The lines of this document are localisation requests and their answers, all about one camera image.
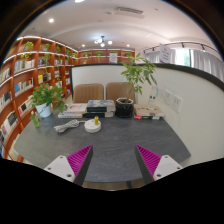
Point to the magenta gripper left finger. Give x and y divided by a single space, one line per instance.
73 167

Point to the dark stacked books centre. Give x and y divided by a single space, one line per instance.
100 108

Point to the white hanging sign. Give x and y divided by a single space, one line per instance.
164 54

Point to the ceiling lamp cluster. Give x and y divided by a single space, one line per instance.
102 41

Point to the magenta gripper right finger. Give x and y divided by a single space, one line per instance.
153 166

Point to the left tan chair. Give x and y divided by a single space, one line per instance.
84 92

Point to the tall plant in black pot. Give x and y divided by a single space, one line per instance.
138 70

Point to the white wall socket far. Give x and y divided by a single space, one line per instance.
167 96

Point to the white round charger base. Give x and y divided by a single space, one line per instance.
92 126

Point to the white wall socket near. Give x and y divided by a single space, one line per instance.
176 103

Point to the small yellow bottle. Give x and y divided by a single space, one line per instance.
96 120

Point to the tan chair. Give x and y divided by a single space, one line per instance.
84 92
115 90

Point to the white book on left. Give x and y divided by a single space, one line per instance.
75 110

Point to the book stack on right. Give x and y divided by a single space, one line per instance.
142 111

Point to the white wall socket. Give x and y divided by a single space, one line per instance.
167 96
176 103

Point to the green plant in white pot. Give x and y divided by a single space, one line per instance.
46 96

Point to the right tan chair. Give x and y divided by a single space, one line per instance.
115 90

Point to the orange wooden bookshelf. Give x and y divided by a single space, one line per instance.
31 61

